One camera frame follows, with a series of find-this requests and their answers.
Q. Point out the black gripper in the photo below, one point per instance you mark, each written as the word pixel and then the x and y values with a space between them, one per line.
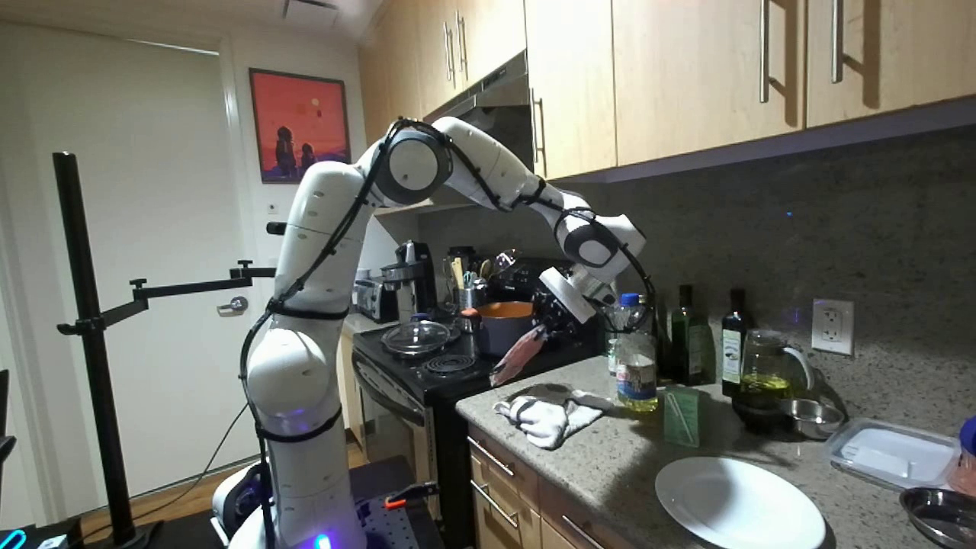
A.
pixel 548 315

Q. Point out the pink sliced ham package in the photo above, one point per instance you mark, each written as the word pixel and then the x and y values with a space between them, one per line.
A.
pixel 519 354

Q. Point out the white striped towel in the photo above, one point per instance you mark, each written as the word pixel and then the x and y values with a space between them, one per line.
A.
pixel 549 418

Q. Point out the white round plate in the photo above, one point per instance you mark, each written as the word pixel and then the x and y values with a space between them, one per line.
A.
pixel 735 504

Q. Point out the orange cooking pot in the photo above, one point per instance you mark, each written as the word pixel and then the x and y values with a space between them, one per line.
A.
pixel 506 329

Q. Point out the utensil holder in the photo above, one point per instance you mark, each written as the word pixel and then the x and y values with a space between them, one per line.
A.
pixel 462 279

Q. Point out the plastic bottle blue cap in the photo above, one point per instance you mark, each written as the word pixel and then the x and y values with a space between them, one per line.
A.
pixel 632 354

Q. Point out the glass pot lid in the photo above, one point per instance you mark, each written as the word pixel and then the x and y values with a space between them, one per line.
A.
pixel 420 335

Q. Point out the black stove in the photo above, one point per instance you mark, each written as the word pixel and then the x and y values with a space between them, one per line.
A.
pixel 429 397

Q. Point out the black coffee maker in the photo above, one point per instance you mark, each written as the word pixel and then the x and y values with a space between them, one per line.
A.
pixel 415 268

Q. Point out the large olive oil bottle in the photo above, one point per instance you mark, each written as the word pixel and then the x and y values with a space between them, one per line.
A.
pixel 688 339

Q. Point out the silver toaster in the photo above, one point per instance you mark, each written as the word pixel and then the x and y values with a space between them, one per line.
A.
pixel 385 296

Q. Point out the wooden lower cabinets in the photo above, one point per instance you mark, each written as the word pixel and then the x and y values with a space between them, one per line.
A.
pixel 506 498

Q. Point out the wooden cabinets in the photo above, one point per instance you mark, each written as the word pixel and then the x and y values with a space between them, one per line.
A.
pixel 506 498
pixel 673 70

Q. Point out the dark slim bottle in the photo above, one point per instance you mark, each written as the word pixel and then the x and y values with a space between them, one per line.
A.
pixel 732 346

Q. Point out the robot mobile base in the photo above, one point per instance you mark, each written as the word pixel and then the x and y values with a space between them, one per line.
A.
pixel 399 518

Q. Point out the small black bowl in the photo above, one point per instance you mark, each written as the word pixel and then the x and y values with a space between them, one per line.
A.
pixel 756 416

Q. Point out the glass oil cruet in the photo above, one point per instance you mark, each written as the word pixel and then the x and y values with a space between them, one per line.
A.
pixel 773 366

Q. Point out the small steel bowl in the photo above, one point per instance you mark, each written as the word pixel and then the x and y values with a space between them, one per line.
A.
pixel 815 416
pixel 939 513

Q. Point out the wooden upper cabinets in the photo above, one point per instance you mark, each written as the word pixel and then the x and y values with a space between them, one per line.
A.
pixel 673 70

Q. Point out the red framed poster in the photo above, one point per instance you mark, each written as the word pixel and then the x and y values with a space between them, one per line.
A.
pixel 299 126

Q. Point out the clear container white lid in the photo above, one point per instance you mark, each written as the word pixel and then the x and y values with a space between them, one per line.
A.
pixel 887 452

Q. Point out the white door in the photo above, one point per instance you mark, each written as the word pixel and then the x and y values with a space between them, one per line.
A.
pixel 131 255

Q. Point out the black tripod stand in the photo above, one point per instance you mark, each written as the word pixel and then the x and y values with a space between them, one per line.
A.
pixel 87 325

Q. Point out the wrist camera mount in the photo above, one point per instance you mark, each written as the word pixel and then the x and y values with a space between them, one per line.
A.
pixel 575 291

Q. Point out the white wall outlet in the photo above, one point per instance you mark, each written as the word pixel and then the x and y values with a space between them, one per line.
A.
pixel 832 325

